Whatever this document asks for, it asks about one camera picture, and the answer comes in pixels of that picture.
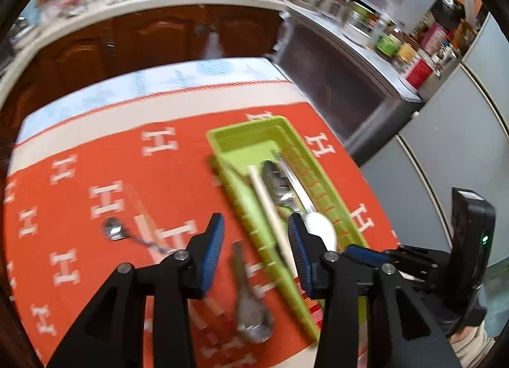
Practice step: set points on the green plastic utensil tray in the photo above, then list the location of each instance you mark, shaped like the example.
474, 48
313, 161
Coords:
238, 141

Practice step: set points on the red ribbed container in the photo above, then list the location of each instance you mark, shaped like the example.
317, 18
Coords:
419, 73

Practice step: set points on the white ceramic spoon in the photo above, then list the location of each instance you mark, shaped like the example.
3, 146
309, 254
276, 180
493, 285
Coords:
321, 230

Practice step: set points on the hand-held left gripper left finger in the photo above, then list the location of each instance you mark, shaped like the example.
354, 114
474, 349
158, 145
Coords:
212, 252

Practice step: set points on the white paper roll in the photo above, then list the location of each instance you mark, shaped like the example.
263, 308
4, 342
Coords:
469, 4

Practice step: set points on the pink box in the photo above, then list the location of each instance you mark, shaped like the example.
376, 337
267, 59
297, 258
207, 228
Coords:
433, 36

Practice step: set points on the person's right forearm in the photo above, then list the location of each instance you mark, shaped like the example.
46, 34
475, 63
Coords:
473, 342

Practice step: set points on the green jar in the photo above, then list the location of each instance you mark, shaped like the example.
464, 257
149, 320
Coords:
386, 42

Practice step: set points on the yellow container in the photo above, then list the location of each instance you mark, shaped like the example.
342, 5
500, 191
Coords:
406, 53

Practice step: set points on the orange printed tablecloth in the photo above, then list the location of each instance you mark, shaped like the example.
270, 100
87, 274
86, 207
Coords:
159, 153

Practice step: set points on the large metal spoon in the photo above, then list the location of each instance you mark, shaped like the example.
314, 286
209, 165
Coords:
252, 320

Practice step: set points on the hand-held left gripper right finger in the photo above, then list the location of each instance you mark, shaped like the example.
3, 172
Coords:
299, 250

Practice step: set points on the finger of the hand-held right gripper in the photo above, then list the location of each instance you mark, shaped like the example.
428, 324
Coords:
366, 255
425, 254

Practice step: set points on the brown wooden kitchen cabinet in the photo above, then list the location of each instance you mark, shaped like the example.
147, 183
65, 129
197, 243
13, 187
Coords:
119, 45

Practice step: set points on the small metal teaspoon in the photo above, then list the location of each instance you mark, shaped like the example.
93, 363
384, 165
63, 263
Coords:
115, 229

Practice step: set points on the grey cabinet doors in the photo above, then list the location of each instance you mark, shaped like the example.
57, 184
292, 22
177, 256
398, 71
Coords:
449, 145

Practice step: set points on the grey metal counter unit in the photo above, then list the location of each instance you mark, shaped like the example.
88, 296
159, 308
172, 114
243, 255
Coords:
338, 81

